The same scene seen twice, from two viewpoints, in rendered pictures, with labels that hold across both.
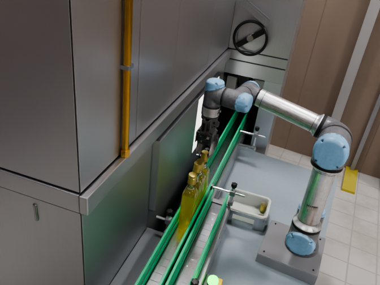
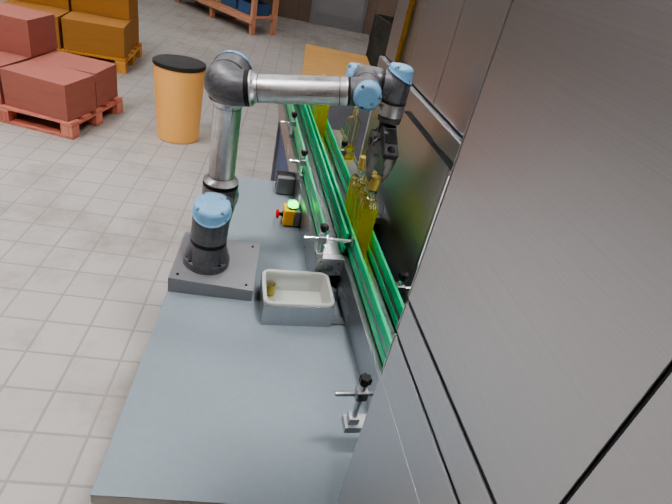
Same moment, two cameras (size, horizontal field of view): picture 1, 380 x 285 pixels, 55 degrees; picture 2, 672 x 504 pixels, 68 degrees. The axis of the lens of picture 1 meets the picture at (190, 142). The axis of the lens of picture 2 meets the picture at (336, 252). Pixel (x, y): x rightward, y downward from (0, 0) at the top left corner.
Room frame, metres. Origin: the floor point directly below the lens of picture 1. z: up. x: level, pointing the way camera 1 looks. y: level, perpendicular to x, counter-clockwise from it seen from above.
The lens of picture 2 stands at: (2.63, -0.93, 1.81)
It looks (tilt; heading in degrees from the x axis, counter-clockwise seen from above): 33 degrees down; 148
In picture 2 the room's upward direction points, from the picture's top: 13 degrees clockwise
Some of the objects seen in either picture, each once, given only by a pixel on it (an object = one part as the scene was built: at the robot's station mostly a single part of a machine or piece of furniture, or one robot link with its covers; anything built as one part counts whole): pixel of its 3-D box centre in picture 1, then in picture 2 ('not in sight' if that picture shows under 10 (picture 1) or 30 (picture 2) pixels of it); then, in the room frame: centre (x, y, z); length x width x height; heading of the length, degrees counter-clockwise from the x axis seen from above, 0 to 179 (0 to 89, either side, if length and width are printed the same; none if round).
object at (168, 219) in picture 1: (163, 221); not in sight; (1.17, 0.07, 0.94); 0.07 x 0.04 x 0.13; 75
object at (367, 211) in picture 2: (200, 185); (363, 225); (1.39, -0.07, 0.99); 0.06 x 0.06 x 0.21; 74
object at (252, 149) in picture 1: (250, 142); (365, 410); (2.03, -0.38, 0.90); 0.17 x 0.05 x 0.23; 75
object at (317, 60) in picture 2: not in sight; (331, 100); (-1.85, 1.39, 0.35); 1.31 x 0.67 x 0.70; 157
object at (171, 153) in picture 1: (190, 130); (432, 217); (1.62, 0.01, 1.15); 0.90 x 0.03 x 0.34; 165
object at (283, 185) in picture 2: not in sight; (285, 183); (0.71, -0.09, 0.79); 0.08 x 0.08 x 0.08; 75
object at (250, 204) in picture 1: (246, 208); (295, 297); (1.50, -0.33, 0.80); 0.22 x 0.17 x 0.09; 75
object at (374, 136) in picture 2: (207, 128); (384, 134); (1.36, -0.07, 1.30); 0.09 x 0.08 x 0.12; 164
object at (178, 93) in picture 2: not in sight; (178, 100); (-1.69, -0.12, 0.32); 0.42 x 0.41 x 0.65; 68
